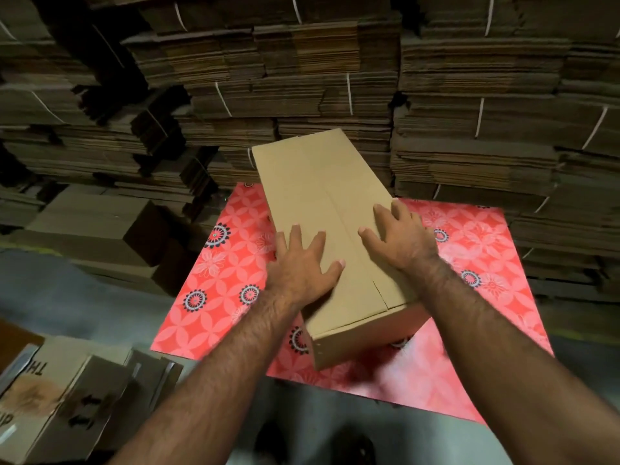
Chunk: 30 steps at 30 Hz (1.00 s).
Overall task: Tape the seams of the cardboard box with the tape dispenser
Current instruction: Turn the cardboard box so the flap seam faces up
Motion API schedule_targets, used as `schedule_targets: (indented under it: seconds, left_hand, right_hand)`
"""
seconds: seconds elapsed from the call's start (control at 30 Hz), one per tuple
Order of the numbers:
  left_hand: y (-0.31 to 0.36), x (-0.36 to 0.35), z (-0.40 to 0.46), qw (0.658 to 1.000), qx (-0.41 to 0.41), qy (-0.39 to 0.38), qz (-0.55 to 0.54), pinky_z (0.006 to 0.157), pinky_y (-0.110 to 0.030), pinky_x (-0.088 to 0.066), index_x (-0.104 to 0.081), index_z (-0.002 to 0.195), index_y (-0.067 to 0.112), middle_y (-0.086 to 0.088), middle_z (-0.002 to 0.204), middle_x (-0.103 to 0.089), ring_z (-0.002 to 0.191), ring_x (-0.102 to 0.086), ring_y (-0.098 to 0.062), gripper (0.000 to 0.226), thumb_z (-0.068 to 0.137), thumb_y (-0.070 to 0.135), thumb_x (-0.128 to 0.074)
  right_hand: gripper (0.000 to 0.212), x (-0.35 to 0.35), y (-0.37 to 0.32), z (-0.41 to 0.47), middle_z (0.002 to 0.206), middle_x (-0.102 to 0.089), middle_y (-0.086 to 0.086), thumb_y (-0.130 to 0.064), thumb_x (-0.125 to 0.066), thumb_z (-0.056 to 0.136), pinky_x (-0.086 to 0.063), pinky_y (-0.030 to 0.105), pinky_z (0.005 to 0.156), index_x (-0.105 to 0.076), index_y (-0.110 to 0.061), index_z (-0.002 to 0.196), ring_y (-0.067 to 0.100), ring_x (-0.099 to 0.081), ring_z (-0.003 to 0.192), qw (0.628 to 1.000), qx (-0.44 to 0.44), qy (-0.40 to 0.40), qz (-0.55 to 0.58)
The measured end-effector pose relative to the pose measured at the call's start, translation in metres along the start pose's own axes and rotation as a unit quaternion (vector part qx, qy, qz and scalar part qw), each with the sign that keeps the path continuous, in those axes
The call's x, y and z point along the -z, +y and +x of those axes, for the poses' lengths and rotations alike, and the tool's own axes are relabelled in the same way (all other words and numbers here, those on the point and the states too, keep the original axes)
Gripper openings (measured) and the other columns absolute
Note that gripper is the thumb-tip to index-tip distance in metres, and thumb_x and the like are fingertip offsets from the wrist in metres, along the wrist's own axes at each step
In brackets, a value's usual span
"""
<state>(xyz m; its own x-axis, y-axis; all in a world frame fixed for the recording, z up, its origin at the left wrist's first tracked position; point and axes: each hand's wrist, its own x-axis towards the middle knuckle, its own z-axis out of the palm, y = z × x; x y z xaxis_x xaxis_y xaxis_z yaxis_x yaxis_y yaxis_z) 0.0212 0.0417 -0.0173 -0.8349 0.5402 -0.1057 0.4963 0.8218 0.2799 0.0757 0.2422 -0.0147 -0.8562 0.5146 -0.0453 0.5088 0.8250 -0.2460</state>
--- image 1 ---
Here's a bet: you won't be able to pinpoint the person's right hand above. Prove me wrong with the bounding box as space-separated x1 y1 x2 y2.
357 198 439 274

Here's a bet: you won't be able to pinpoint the person's left hand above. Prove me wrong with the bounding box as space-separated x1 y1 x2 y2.
264 225 346 311

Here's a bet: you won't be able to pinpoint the long brown cardboard box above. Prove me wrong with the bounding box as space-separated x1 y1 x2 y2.
251 128 432 372

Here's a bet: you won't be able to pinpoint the person's left forearm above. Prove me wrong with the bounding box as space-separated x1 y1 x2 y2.
108 291 312 465

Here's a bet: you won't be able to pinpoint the person's right forearm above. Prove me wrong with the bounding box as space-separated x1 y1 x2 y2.
403 252 620 465

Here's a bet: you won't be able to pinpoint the red floral patterned mat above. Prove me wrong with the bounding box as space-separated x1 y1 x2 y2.
150 181 554 425

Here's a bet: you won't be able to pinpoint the stacks of flattened cardboard sheets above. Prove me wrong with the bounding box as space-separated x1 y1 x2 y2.
0 0 620 305

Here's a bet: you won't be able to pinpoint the dark brown cardboard box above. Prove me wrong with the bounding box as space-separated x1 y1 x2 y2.
73 236 200 297

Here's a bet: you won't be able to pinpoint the assembled brown cardboard box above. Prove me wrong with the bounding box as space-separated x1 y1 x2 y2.
4 191 171 268

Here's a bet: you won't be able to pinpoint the grey folded cardboard carton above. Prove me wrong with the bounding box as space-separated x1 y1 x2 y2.
94 350 185 452

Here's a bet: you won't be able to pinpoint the brown cardboard sheet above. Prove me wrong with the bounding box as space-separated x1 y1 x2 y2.
0 318 45 374

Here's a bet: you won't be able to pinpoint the printed flattened cardboard carton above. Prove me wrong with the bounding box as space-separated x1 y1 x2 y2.
0 335 137 465

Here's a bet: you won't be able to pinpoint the white binding straps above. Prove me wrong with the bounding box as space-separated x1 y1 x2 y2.
0 0 609 213

